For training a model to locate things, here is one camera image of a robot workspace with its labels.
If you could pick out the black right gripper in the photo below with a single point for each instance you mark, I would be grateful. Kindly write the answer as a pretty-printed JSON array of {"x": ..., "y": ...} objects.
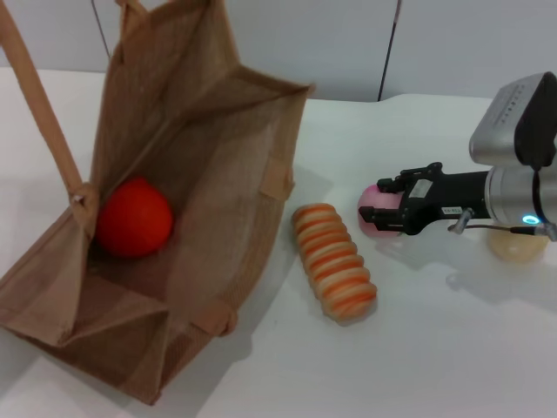
[{"x": 452, "y": 193}]

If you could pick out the pink peach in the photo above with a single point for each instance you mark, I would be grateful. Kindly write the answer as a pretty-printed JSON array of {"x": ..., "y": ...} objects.
[{"x": 385, "y": 200}]

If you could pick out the brown jute handbag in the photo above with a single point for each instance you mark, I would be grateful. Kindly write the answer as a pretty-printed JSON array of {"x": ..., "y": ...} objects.
[{"x": 217, "y": 174}]

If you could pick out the orange fruit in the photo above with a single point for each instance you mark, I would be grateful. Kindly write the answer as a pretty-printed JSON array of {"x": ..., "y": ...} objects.
[{"x": 135, "y": 217}]

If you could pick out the orange striped bread loaf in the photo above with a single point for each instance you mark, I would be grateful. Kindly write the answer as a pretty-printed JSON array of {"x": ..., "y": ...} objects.
[{"x": 333, "y": 261}]

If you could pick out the beige round bun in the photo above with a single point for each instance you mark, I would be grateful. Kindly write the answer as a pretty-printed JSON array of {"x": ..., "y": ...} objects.
[{"x": 513, "y": 251}]

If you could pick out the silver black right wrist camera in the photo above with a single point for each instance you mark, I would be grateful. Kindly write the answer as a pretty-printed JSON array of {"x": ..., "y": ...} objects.
[{"x": 505, "y": 126}]

